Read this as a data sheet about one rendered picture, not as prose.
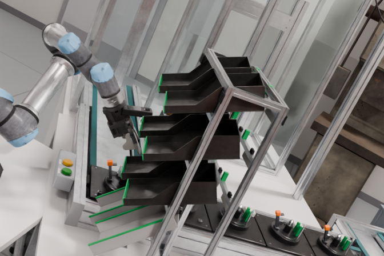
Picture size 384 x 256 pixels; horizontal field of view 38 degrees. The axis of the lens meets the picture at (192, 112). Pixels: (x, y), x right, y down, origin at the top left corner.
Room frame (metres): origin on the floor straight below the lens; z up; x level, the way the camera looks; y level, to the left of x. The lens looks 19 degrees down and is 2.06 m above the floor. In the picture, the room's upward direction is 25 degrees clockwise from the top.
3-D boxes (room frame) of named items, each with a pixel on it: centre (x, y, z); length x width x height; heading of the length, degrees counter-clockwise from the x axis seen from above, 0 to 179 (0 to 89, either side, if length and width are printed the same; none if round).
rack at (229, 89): (1.66, -0.10, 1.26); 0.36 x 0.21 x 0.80; 18
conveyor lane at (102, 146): (2.26, 0.20, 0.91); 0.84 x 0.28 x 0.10; 18
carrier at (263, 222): (2.19, -0.58, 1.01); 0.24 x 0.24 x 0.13; 18
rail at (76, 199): (2.18, 0.36, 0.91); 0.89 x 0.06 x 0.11; 18
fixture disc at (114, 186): (1.96, 0.13, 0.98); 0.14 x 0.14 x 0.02
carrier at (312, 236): (2.26, -0.81, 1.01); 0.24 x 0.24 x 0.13; 18
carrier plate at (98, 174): (1.96, 0.13, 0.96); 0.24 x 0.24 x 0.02; 18
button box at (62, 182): (1.98, 0.36, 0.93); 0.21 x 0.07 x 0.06; 18
